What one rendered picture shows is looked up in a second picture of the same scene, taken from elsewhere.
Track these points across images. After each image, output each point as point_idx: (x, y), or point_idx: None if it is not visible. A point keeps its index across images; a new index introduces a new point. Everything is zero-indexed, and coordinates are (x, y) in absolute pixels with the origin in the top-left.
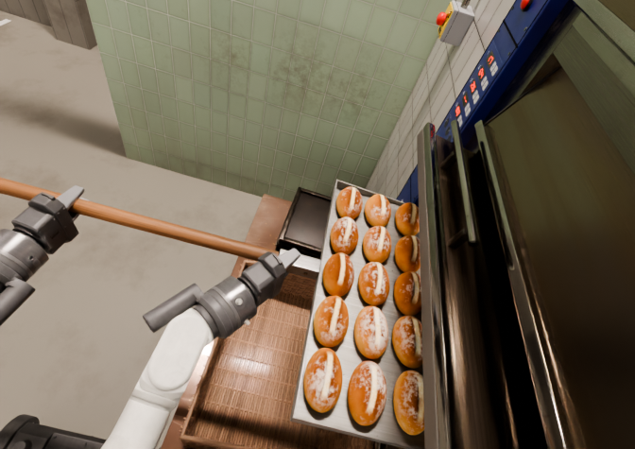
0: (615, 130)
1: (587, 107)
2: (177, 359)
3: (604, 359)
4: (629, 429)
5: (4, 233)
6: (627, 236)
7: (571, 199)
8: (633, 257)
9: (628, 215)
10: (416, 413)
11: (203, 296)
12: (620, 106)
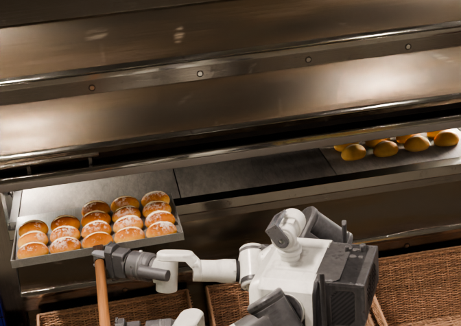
0: (63, 95)
1: (29, 104)
2: (180, 251)
3: (145, 120)
4: (163, 117)
5: (149, 325)
6: (103, 104)
7: (79, 119)
8: (112, 105)
9: (95, 102)
10: (163, 202)
11: (144, 262)
12: (53, 90)
